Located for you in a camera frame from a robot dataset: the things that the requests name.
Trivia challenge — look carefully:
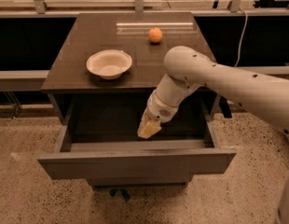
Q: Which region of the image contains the grey drawer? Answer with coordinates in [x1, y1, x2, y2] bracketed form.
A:
[87, 179, 188, 189]
[36, 93, 237, 181]

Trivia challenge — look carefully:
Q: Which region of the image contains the blue tape cross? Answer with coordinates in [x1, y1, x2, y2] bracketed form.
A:
[109, 189, 131, 203]

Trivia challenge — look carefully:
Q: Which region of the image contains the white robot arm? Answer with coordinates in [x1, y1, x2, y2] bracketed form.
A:
[137, 46, 289, 141]

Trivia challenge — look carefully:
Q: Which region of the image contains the white cable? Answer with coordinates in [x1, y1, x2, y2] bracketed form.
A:
[233, 7, 248, 68]

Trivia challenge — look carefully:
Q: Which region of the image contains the white bowl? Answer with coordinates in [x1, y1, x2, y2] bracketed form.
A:
[86, 49, 132, 79]

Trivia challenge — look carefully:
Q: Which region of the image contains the orange fruit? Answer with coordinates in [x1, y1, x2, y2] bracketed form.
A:
[148, 27, 162, 43]

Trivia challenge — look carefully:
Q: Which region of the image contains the dark grey drawer cabinet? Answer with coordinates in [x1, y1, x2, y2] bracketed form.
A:
[40, 11, 233, 191]

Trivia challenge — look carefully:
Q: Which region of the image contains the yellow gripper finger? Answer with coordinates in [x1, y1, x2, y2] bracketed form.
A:
[137, 119, 161, 139]
[139, 109, 150, 130]

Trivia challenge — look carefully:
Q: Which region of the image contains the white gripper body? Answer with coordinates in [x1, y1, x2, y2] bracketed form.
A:
[146, 91, 179, 123]

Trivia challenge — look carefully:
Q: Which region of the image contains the grey top drawer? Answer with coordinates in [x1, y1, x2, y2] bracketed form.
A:
[36, 93, 237, 181]

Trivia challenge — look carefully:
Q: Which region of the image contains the grey bottom drawer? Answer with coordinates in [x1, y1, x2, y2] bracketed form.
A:
[87, 179, 188, 189]

